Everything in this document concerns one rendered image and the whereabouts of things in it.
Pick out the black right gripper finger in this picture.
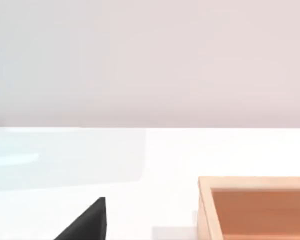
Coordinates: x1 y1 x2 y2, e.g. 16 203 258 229
53 196 108 240

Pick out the shallow salmon-coloured box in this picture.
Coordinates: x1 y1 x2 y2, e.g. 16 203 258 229
197 175 300 240

